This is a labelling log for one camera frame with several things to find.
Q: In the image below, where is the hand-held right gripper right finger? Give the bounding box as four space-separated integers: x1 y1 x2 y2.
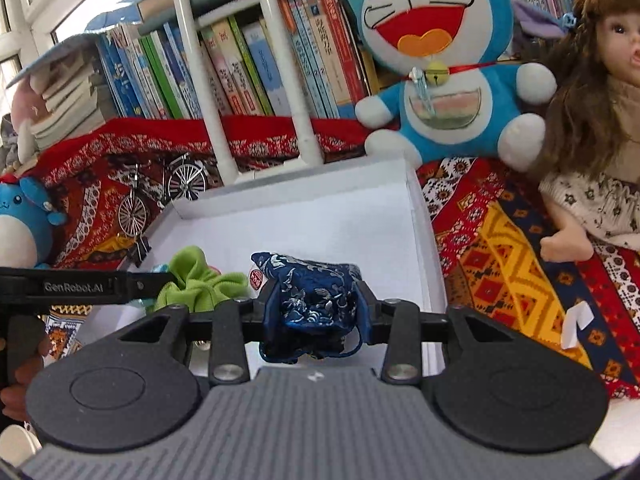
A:
350 280 518 385

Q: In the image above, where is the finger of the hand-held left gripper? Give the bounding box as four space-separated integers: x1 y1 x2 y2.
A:
126 270 177 301

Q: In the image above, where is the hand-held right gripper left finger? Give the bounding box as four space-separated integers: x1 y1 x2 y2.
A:
120 278 281 385

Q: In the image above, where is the blue brocade pouch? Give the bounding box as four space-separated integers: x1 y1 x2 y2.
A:
250 251 363 365

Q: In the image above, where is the green cloth pouch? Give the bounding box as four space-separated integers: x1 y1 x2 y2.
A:
152 246 249 313

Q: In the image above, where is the white cardboard box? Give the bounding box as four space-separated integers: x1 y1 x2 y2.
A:
82 157 448 376

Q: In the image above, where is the person's left hand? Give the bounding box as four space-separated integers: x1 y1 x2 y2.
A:
0 332 53 423

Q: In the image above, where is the black binder clip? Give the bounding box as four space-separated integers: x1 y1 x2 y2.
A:
127 237 152 267

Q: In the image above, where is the round blue plush toy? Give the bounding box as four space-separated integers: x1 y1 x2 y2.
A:
0 175 68 268

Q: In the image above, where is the miniature metal bicycle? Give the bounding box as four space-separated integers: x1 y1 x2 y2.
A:
117 152 211 238

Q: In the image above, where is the red patterned cloth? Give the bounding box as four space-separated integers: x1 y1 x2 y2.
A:
30 115 640 401

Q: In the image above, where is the grey plush toy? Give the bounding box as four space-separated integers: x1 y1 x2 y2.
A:
0 115 21 171

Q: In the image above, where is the white round object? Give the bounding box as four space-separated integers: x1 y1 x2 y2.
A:
0 425 43 466

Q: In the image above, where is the stack of worn books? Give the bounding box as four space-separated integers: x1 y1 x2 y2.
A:
30 67 106 151

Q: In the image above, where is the pink plush toy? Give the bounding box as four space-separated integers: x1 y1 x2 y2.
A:
10 77 46 131

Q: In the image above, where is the blue cat plush toy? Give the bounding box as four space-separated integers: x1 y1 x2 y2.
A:
355 0 558 171

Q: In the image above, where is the white paper scrap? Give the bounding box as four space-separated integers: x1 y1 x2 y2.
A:
560 300 595 350

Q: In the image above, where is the row of upright books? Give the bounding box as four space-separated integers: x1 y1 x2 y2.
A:
95 0 381 121

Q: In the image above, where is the flat blue book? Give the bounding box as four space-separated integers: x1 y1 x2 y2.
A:
7 32 108 88

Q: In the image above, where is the long-haired doll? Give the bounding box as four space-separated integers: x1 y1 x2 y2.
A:
537 0 640 263

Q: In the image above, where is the blue cardboard box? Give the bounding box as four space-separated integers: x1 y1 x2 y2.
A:
85 0 146 31

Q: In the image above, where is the purple plush toy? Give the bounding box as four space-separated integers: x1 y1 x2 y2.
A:
510 0 568 41

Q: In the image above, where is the white metal stand frame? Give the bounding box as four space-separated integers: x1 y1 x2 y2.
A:
167 0 326 186

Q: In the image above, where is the white window frame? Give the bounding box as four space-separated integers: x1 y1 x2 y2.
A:
0 0 151 91

